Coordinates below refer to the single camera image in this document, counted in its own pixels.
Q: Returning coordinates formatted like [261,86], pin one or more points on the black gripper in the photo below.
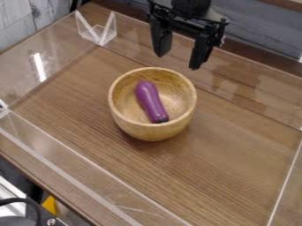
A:
[191,17]

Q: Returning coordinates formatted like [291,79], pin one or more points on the purple toy eggplant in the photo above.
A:
[147,96]

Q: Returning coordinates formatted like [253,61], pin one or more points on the clear acrylic corner bracket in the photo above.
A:
[97,34]

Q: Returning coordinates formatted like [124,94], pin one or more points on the yellow black device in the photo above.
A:
[56,209]

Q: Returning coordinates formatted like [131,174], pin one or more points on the brown wooden bowl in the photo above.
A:
[177,96]

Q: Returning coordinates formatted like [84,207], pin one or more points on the clear acrylic tray wall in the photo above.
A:
[86,187]

